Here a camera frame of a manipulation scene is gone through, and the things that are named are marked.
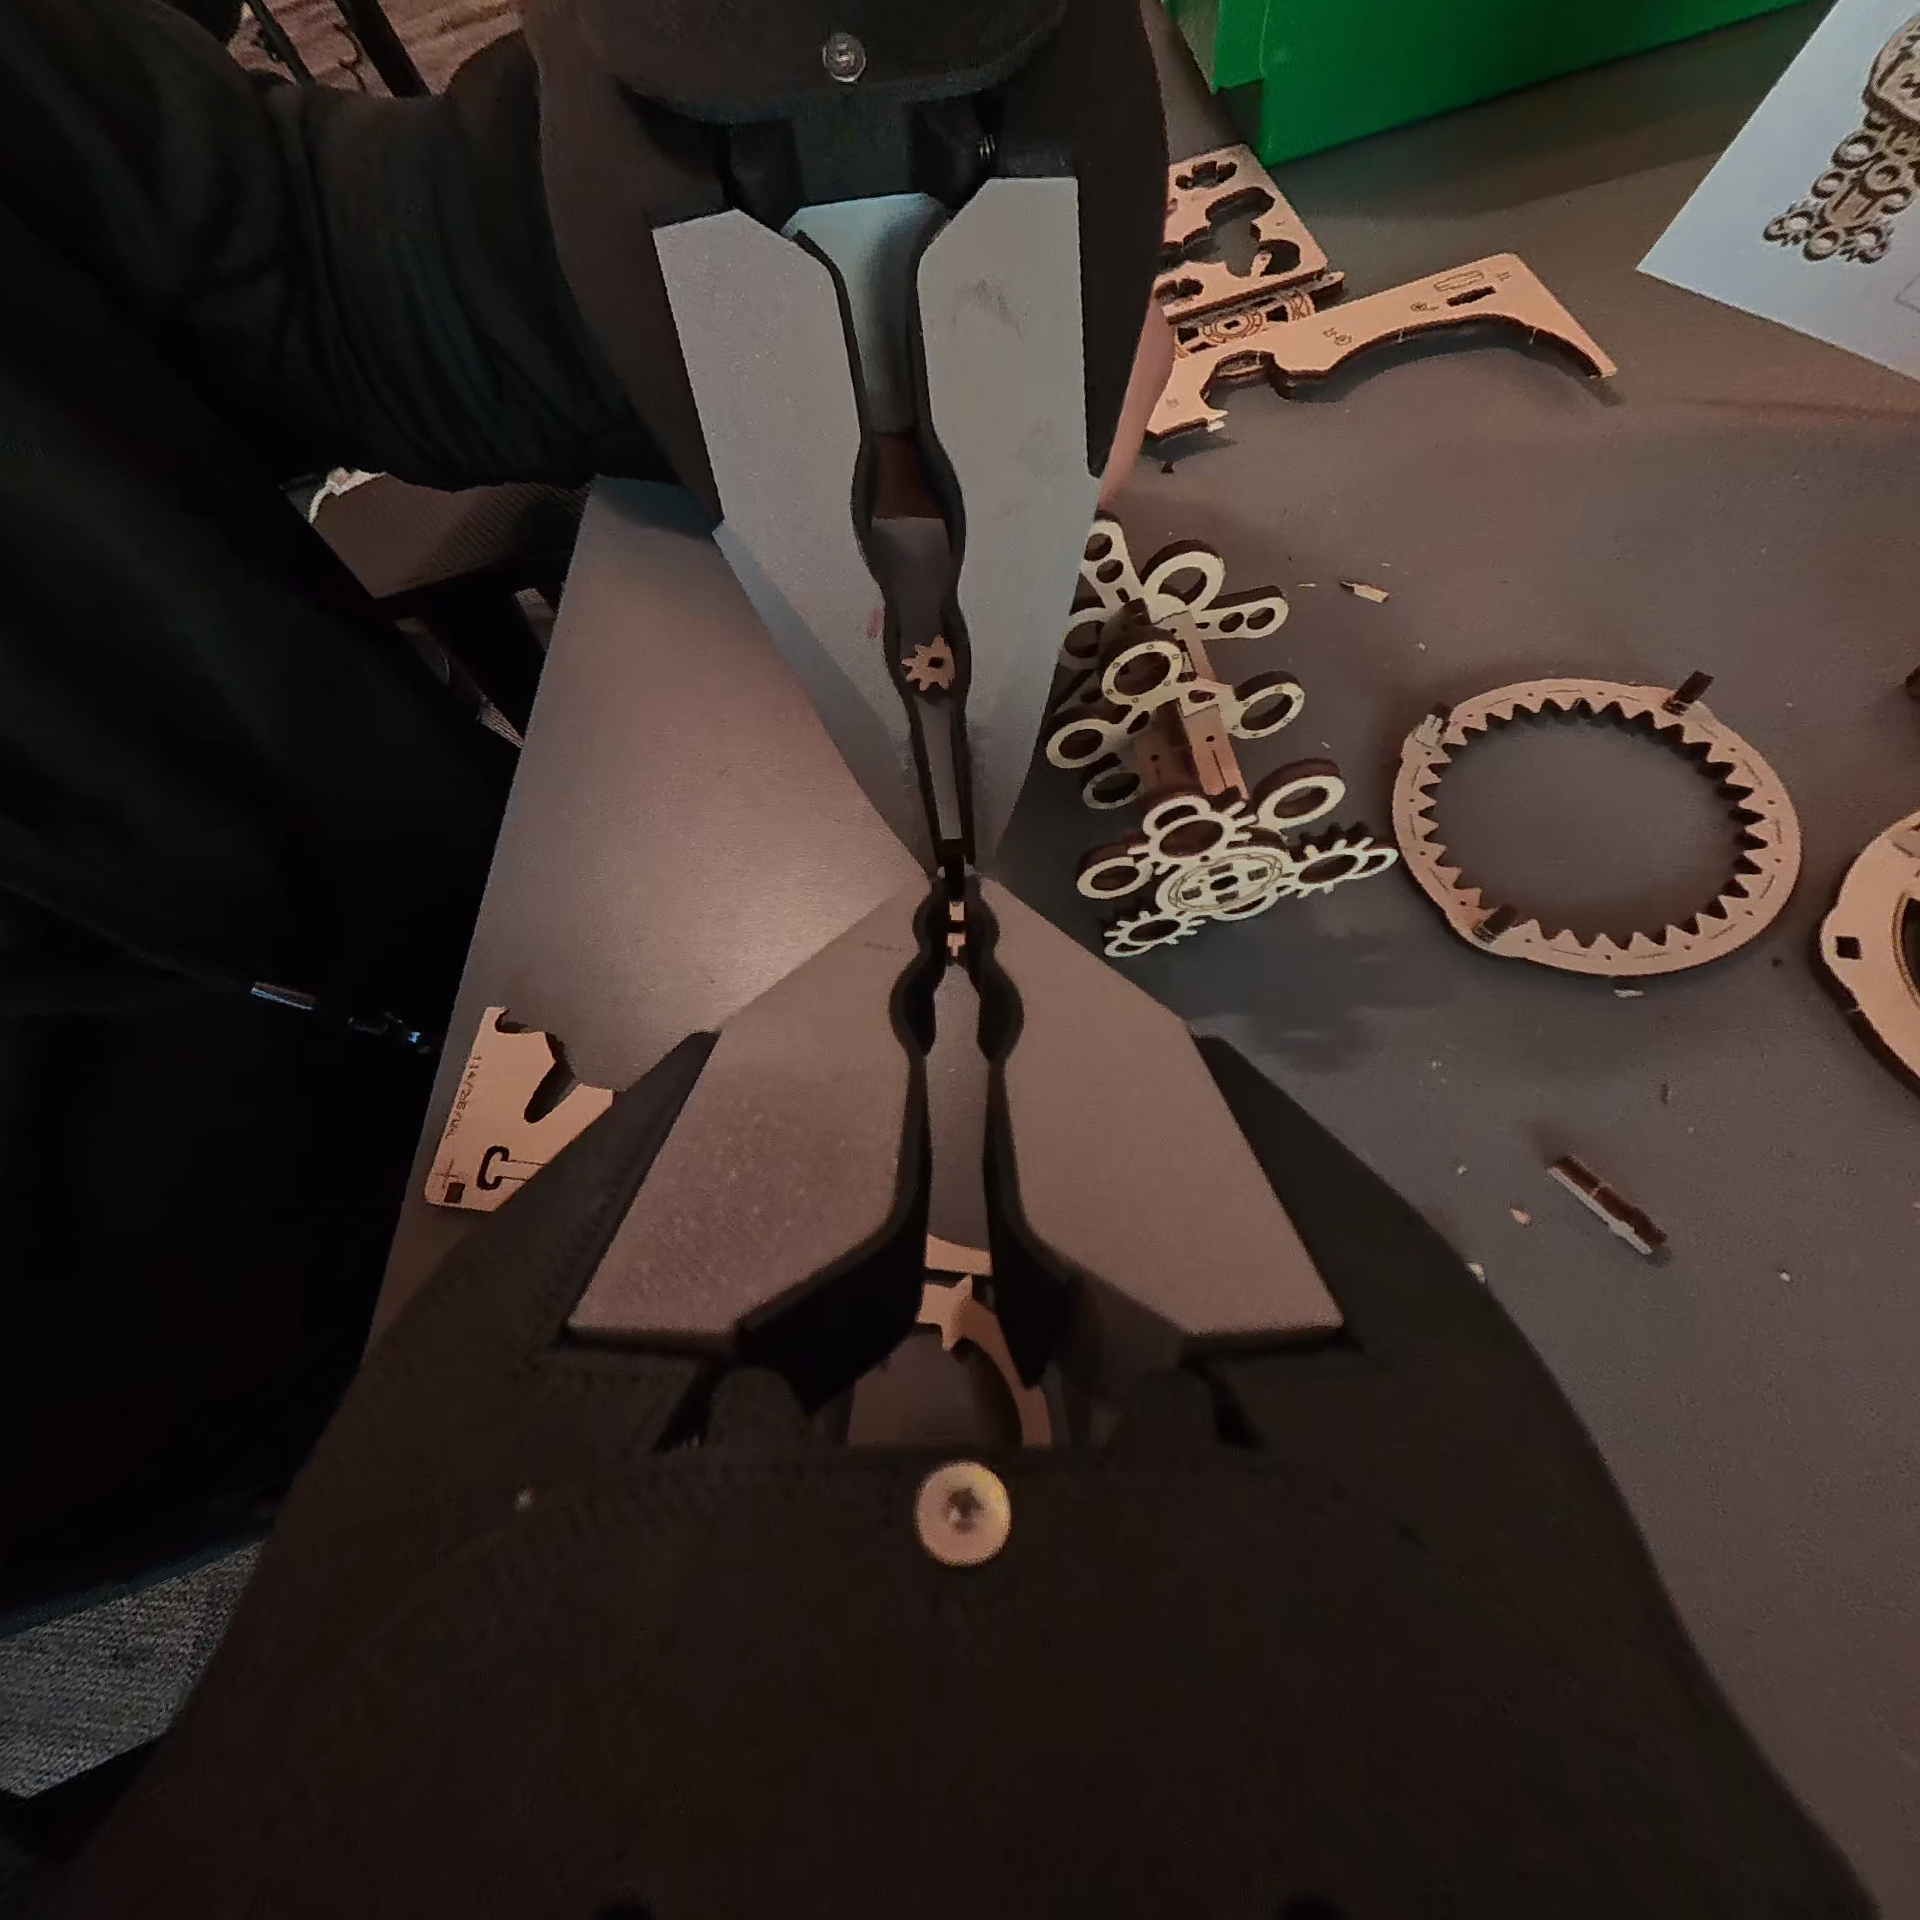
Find curved wooden offcut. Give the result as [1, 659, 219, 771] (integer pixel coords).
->
[918, 1233, 1055, 1445]

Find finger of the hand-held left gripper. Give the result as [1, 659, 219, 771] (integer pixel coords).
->
[651, 208, 961, 865]
[915, 178, 1130, 850]

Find person's black jacket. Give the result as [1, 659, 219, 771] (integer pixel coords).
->
[0, 449, 527, 1638]

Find wooden ring gear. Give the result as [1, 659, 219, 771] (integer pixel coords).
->
[1390, 668, 1802, 981]

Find round spoked wooden wheel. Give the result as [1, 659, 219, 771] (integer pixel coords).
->
[1182, 294, 1317, 365]

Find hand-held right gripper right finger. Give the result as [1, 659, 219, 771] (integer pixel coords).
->
[960, 882, 1347, 1443]

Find long wooden frame offcut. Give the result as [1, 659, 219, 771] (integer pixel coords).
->
[1143, 255, 1620, 453]

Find white instruction sheet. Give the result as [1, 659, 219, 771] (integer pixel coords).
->
[1635, 0, 1920, 371]

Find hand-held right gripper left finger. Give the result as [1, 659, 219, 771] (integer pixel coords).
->
[563, 882, 961, 1419]

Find round wooden housing part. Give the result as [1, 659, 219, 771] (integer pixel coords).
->
[1817, 811, 1920, 1091]

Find person's left forearm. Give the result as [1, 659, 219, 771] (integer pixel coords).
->
[0, 0, 679, 494]

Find wooden sheet offcut with cutouts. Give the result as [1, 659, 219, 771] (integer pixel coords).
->
[424, 1005, 617, 1215]

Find wooden sheet with rounded cutouts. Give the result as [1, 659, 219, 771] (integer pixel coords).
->
[1152, 148, 1345, 356]

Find small wooden stick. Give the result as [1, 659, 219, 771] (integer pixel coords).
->
[1547, 1153, 1667, 1256]

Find green box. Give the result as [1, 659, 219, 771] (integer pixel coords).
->
[1212, 0, 1820, 169]

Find wooden model gear assembly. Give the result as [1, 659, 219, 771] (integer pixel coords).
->
[1044, 515, 1401, 964]

